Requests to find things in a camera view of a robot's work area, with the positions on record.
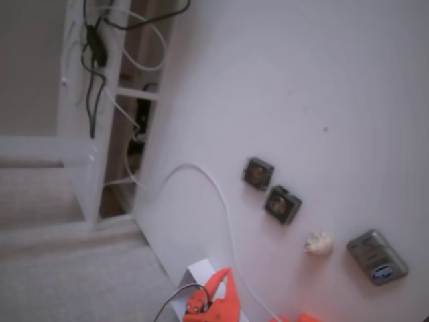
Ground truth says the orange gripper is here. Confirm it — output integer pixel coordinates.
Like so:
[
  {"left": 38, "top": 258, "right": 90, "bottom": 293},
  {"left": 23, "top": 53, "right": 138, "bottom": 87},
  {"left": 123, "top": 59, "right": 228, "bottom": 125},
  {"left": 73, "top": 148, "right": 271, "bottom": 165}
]
[{"left": 183, "top": 267, "right": 241, "bottom": 322}]

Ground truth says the orange robot base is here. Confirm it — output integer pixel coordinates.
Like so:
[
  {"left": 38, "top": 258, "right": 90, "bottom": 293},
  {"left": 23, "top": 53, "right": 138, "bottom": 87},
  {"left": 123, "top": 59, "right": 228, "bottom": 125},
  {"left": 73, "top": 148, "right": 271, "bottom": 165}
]
[{"left": 267, "top": 312, "right": 322, "bottom": 322}]

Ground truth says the white bin box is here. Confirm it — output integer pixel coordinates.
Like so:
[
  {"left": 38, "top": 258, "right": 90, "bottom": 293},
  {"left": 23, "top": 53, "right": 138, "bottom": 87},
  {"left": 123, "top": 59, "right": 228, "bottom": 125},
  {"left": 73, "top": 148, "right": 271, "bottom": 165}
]
[{"left": 170, "top": 257, "right": 249, "bottom": 322}]

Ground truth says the black clear-lid case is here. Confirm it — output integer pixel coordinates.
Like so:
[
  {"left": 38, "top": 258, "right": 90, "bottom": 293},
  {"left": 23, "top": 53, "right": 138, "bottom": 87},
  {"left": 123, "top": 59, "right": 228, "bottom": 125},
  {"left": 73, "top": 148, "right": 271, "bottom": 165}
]
[
  {"left": 263, "top": 185, "right": 303, "bottom": 227},
  {"left": 241, "top": 156, "right": 275, "bottom": 193}
]

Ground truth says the white bear figurine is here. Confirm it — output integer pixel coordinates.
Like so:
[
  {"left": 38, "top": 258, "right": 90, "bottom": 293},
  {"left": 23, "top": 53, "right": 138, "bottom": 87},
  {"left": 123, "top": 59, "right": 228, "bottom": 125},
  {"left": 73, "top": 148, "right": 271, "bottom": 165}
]
[{"left": 304, "top": 230, "right": 334, "bottom": 258}]

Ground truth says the grey metal tin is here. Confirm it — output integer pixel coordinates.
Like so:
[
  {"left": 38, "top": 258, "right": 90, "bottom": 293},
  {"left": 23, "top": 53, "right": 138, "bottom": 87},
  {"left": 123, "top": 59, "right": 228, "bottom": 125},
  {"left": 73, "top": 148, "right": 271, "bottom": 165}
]
[{"left": 346, "top": 229, "right": 410, "bottom": 286}]

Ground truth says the long white cable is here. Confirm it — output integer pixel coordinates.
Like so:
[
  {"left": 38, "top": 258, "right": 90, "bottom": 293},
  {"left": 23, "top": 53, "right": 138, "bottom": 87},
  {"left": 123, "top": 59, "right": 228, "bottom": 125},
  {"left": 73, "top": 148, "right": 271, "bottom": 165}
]
[{"left": 143, "top": 162, "right": 281, "bottom": 322}]

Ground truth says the black gripper servo cable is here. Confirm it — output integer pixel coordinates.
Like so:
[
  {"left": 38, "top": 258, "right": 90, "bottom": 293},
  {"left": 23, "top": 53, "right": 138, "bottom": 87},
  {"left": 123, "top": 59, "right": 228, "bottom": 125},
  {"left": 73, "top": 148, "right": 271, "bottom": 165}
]
[{"left": 153, "top": 284, "right": 210, "bottom": 322}]

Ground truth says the thin white cable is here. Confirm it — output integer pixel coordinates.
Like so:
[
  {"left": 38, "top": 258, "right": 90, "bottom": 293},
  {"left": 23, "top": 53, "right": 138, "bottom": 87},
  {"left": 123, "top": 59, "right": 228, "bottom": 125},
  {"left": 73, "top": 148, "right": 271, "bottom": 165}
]
[{"left": 103, "top": 87, "right": 150, "bottom": 189}]

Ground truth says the looped white cable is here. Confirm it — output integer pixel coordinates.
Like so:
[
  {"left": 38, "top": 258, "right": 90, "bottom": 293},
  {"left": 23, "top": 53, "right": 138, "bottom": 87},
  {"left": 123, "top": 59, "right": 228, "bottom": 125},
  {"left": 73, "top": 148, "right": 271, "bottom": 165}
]
[{"left": 100, "top": 6, "right": 168, "bottom": 72}]

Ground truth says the white furniture frame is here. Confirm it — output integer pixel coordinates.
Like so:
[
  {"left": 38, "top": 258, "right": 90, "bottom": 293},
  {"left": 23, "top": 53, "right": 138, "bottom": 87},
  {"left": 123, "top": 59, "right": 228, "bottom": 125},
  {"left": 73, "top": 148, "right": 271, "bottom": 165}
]
[{"left": 56, "top": 0, "right": 177, "bottom": 232}]

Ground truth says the black cable with adapter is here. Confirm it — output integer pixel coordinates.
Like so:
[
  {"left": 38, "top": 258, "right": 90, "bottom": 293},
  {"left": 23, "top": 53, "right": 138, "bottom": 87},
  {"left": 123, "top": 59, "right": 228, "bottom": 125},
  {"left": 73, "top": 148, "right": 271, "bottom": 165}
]
[{"left": 81, "top": 0, "right": 110, "bottom": 139}]

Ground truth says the thick black cable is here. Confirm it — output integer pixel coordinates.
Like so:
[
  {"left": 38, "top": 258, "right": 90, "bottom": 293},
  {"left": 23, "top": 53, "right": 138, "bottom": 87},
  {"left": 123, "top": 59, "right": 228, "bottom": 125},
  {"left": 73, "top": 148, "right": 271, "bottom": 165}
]
[{"left": 103, "top": 0, "right": 192, "bottom": 31}]

